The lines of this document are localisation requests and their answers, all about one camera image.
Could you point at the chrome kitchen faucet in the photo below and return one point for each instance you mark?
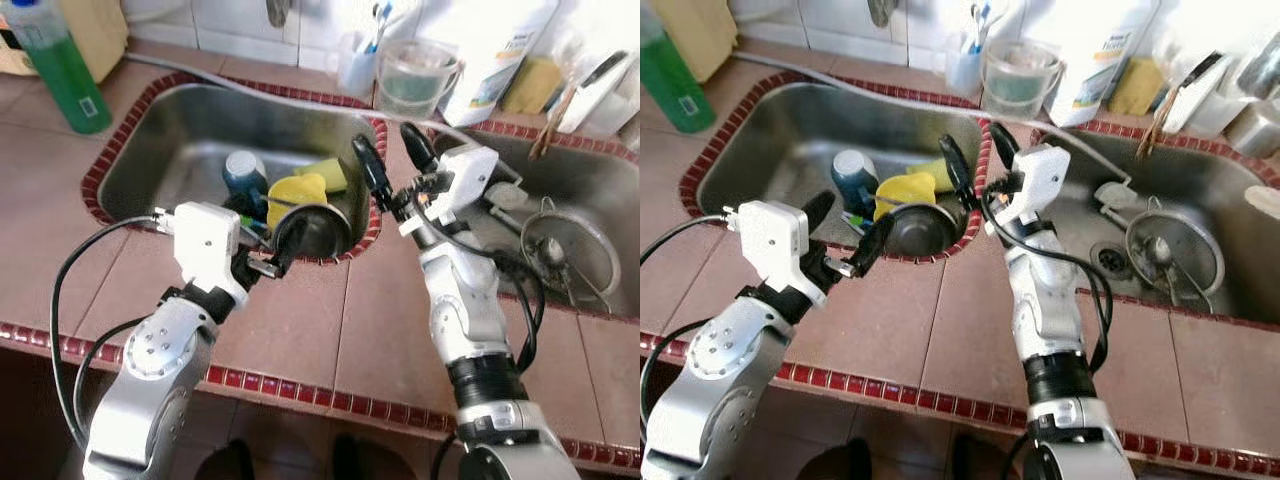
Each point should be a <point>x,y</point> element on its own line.
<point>1262,70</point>

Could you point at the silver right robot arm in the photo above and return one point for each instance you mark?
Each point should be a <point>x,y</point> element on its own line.
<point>1045,310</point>
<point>470,310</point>

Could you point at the dark blue cup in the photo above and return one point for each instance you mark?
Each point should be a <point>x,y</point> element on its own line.
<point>853,180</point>
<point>243,180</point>

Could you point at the beige rice paddle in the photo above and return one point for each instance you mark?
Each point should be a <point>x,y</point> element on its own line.
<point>1265,203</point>

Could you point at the yellow plastic bowl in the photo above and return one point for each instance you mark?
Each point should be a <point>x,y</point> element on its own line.
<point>905,190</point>
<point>295,192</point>

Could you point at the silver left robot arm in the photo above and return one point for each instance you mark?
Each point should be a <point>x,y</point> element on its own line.
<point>150,380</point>
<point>720,380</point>

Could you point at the beige water purifier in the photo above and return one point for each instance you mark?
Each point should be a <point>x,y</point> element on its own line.
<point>710,35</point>
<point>100,35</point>

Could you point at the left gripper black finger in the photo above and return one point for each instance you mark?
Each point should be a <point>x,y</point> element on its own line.
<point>820,212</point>
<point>290,245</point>
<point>874,245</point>

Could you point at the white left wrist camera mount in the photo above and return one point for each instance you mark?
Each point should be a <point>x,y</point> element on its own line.
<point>210,250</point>
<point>775,250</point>

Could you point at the green white toothbrush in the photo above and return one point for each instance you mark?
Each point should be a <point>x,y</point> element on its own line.
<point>260,228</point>
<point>852,220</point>

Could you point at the yellow green dish sponge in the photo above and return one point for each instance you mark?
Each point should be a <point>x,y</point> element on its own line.
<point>937,172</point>
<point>333,175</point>

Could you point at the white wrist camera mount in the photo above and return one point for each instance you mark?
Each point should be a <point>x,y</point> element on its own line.
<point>775,250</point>
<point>1040,180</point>
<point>462,180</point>
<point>210,250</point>

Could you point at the green dish soap bottle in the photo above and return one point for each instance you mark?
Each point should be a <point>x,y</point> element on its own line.
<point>65,80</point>
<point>675,80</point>

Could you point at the plain yellow sponge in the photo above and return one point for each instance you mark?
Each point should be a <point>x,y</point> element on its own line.
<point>1135,88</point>
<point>530,88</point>

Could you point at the chrome wall tap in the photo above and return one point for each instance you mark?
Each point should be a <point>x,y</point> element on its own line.
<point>882,12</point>
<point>278,12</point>

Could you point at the clear toothbrush cup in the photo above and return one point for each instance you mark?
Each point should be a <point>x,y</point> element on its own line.
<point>962,68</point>
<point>355,70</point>

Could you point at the white black brush holder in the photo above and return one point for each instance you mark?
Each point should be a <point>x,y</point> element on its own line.
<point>595,100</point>
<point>1195,100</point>

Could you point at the blue toothbrush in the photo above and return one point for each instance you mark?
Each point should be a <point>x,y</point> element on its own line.
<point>980,22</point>
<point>378,25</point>

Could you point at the clear plastic pail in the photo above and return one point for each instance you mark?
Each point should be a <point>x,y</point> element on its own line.
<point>412,85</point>
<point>1018,85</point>

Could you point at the white detergent bottle yellow cap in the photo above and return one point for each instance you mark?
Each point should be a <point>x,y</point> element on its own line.
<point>495,60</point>
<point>1100,60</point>

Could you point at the steel spoon on lid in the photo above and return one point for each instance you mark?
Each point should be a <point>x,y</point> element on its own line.
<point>553,250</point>
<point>1160,248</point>

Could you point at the steel sink basin with drain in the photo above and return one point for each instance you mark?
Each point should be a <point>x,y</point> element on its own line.
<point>600,190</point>
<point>1240,270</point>

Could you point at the small steel cup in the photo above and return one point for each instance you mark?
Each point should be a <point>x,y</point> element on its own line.
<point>1255,130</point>

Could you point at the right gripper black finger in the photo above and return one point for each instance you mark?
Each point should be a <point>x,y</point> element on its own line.
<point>958,165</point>
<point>373,172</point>
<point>1005,145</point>
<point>420,148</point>

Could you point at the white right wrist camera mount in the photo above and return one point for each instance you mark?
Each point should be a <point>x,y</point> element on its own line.
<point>462,180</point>
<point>1040,180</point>

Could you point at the round steel pot lid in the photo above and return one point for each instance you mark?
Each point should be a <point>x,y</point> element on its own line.
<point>1205,250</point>
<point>600,250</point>

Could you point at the stainless steel bowl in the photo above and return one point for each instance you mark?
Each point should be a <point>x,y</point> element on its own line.
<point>325,235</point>
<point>925,235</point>

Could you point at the black left robot foot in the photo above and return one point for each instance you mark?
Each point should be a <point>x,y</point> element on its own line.
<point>228,465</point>
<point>840,465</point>

